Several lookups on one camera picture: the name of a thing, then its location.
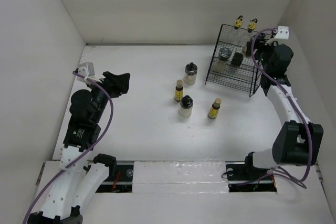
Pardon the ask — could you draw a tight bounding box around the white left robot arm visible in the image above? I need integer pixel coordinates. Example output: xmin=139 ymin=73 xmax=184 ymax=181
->
xmin=23 ymin=70 xmax=131 ymax=223

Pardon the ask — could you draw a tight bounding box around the small black-cap back jar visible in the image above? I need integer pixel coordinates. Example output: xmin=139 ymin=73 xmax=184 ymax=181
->
xmin=242 ymin=39 xmax=253 ymax=57

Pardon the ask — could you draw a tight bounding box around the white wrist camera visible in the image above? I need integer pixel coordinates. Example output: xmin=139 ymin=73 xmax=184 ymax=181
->
xmin=74 ymin=62 xmax=95 ymax=84
xmin=265 ymin=26 xmax=289 ymax=45

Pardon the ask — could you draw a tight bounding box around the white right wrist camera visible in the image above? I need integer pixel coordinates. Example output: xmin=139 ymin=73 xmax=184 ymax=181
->
xmin=265 ymin=26 xmax=289 ymax=45

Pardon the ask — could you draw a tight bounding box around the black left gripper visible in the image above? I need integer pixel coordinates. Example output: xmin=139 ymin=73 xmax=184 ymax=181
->
xmin=86 ymin=71 xmax=129 ymax=122

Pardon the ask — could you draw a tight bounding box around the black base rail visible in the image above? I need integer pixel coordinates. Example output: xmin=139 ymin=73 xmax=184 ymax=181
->
xmin=97 ymin=161 xmax=276 ymax=194

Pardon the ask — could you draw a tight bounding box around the black wire rack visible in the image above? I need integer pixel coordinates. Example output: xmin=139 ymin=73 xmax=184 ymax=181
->
xmin=205 ymin=24 xmax=261 ymax=96

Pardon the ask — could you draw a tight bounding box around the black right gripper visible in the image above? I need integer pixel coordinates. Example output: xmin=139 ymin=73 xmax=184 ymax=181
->
xmin=245 ymin=36 xmax=281 ymax=73

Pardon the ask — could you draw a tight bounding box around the glass bottle with dark sauce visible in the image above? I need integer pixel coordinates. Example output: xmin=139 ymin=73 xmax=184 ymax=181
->
xmin=231 ymin=18 xmax=258 ymax=67

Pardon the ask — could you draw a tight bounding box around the grey-lid white powder shaker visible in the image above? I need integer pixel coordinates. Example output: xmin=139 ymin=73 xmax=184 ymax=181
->
xmin=216 ymin=47 xmax=232 ymax=73

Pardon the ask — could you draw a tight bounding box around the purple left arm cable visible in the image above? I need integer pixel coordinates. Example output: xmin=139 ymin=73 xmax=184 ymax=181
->
xmin=22 ymin=71 xmax=115 ymax=223

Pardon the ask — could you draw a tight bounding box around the black-cap white powder jar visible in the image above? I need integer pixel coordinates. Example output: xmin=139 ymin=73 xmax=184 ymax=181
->
xmin=179 ymin=95 xmax=194 ymax=118

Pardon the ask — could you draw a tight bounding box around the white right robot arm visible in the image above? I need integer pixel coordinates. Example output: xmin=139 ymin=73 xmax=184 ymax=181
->
xmin=243 ymin=33 xmax=324 ymax=185

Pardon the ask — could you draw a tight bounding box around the black-lid beige spice jar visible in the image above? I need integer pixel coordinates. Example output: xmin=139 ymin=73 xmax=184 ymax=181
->
xmin=184 ymin=62 xmax=198 ymax=85

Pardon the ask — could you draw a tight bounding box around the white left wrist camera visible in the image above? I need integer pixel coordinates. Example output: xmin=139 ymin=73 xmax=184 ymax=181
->
xmin=74 ymin=62 xmax=95 ymax=84

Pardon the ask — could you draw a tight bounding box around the small yellow bottle cork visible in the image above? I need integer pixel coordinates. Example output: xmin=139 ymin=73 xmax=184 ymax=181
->
xmin=207 ymin=98 xmax=222 ymax=119
xmin=174 ymin=79 xmax=183 ymax=102

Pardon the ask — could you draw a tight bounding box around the clear glass bottle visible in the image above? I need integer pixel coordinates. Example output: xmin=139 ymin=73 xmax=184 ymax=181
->
xmin=222 ymin=15 xmax=243 ymax=50

